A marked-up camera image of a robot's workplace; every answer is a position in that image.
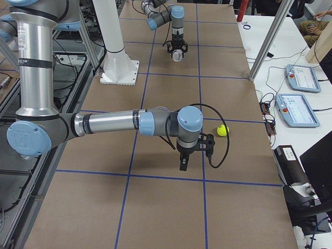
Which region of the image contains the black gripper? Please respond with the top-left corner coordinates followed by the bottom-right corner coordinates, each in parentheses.
top-left (167, 34), bottom-right (188, 57)
top-left (176, 143), bottom-right (200, 171)

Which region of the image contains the white blue tennis ball can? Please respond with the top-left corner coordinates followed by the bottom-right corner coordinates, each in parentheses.
top-left (172, 49), bottom-right (183, 62)

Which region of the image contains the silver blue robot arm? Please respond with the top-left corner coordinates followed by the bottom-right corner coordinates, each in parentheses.
top-left (141, 1), bottom-right (188, 62)
top-left (7, 1), bottom-right (204, 171)

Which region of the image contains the Roland Garros tennis ball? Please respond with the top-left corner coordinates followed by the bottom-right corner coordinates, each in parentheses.
top-left (217, 124), bottom-right (230, 137)

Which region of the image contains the orange black electronics module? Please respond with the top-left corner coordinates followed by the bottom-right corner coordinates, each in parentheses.
top-left (259, 102), bottom-right (270, 115)

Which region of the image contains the black box with label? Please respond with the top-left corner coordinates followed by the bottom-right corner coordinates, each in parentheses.
top-left (273, 145), bottom-right (309, 186)

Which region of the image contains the near teach pendant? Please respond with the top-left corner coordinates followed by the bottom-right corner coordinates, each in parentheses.
top-left (275, 94), bottom-right (320, 128)

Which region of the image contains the teach pendant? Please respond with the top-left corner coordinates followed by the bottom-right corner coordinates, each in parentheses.
top-left (275, 94), bottom-right (320, 128)
top-left (286, 64), bottom-right (321, 93)

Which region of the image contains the far teach pendant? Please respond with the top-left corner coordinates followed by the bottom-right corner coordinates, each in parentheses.
top-left (286, 64), bottom-right (321, 93)

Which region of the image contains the black monitor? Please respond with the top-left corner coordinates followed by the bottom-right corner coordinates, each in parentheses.
top-left (300, 132), bottom-right (331, 201)

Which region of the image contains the seated person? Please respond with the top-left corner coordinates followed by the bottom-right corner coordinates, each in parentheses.
top-left (298, 10), bottom-right (331, 48)

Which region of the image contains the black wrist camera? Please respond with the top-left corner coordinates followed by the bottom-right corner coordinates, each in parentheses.
top-left (199, 133), bottom-right (215, 158)

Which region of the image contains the black camera cable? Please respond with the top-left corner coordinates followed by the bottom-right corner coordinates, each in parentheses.
top-left (187, 104), bottom-right (231, 170)

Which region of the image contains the white pedestal column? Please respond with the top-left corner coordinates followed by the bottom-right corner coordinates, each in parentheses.
top-left (93, 0), bottom-right (140, 86)

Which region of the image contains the aluminium frame post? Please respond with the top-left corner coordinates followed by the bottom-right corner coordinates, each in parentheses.
top-left (248, 0), bottom-right (297, 81)

